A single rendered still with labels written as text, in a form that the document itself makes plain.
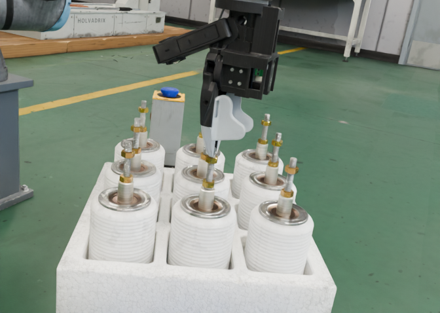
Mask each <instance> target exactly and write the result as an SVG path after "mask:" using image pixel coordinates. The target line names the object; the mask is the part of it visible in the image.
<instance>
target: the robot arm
mask: <svg viewBox="0 0 440 313"><path fill-rule="evenodd" d="M268 1H271V0H215V7H216V8H220V9H227V10H229V17H228V18H222V19H220V20H217V21H214V22H212V23H210V24H207V25H205V26H202V27H200V28H197V29H194V30H192V31H190V32H187V33H184V34H182V35H180V36H173V37H168V38H166V39H164V40H162V41H159V44H157V45H155V46H153V52H154V54H155V58H156V60H157V63H158V64H166V65H171V64H178V63H179V62H180V61H182V60H185V59H186V57H187V56H189V55H191V54H194V53H197V52H200V51H202V50H205V49H207V48H210V51H209V52H208V53H207V56H206V60H205V64H204V70H203V83H202V90H201V95H200V124H201V131H202V138H203V142H204V145H205V148H206V150H207V153H208V156H210V157H213V155H214V149H215V148H216V149H217V150H216V154H217V151H218V148H219V145H220V142H221V140H238V139H242V138H243V137H244V136H245V133H246V132H249V131H250V130H251V129H252V128H253V119H252V118H251V117H249V116H248V115H247V114H245V113H244V112H243V111H242V110H241V101H242V98H241V97H243V98H253V99H257V100H262V98H263V94H264V95H268V94H269V93H270V91H273V90H274V83H275V79H276V72H277V67H278V60H279V55H280V54H278V52H275V50H276V43H277V38H278V31H279V26H280V20H282V19H283V18H284V10H285V9H284V8H279V7H271V4H269V3H268ZM70 3H71V0H0V30H14V31H38V32H47V31H57V30H59V29H61V28H62V27H63V26H64V25H65V23H66V22H67V20H68V18H69V14H70V11H71V7H70ZM244 17H246V19H247V22H246V24H245V21H246V19H245V18H244ZM274 64H275V65H274ZM7 79H8V67H7V66H6V63H5V59H4V57H3V54H2V52H1V49H0V82H3V81H5V80H7Z"/></svg>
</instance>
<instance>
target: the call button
mask: <svg viewBox="0 0 440 313"><path fill-rule="evenodd" d="M160 91H161V92H162V95H163V96H167V97H176V96H177V94H179V90H178V89H176V88H172V87H162V88H161V90H160Z"/></svg>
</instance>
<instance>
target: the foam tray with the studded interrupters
mask: <svg viewBox="0 0 440 313"><path fill-rule="evenodd" d="M112 163H113V162H106V163H105V164H104V166H103V168H102V171H101V173H100V175H99V177H98V180H97V182H96V185H95V186H94V188H93V190H92V193H91V195H90V197H89V199H88V202H87V203H86V206H85V207H84V210H83V212H82V214H81V217H80V219H79V221H78V223H77V226H76V227H75V230H74V232H73V234H72V236H71V238H70V241H69V243H68V245H67V247H66V249H65V251H64V254H63V256H62V258H61V260H60V263H59V265H58V267H57V273H56V313H331V309H332V306H333V301H334V298H335V293H336V290H337V287H336V285H335V283H334V281H333V279H332V277H331V275H330V273H329V271H328V269H327V267H326V265H325V263H324V261H323V259H322V256H321V254H320V252H319V250H318V248H317V246H316V244H315V242H314V240H313V238H312V237H311V241H310V246H309V249H308V255H307V258H306V264H305V268H304V273H303V275H298V274H280V273H270V272H254V271H250V270H248V269H247V267H246V261H245V257H244V252H245V246H246V239H247V235H248V230H242V229H239V228H238V222H237V213H238V205H239V201H240V200H239V199H235V198H233V197H232V193H231V189H232V188H231V187H232V179H233V174H226V173H224V174H225V175H226V176H227V177H228V179H229V181H230V187H229V195H228V200H227V202H228V203H229V204H230V205H231V206H232V207H233V208H234V210H235V212H236V224H235V229H234V238H233V242H232V249H231V255H230V262H229V269H228V270H225V269H216V268H198V267H181V266H172V265H168V264H167V259H168V247H169V240H170V229H171V223H170V218H171V212H172V198H173V192H172V191H173V185H174V172H175V168H164V169H163V177H162V190H161V192H160V201H159V208H158V222H156V229H155V242H154V250H153V262H152V263H149V264H143V263H126V262H116V261H99V260H89V259H88V253H89V236H90V205H91V202H92V200H93V199H94V198H95V196H97V195H98V194H100V193H101V192H102V191H104V189H103V188H104V175H105V170H106V169H107V167H108V166H110V165H111V164H112Z"/></svg>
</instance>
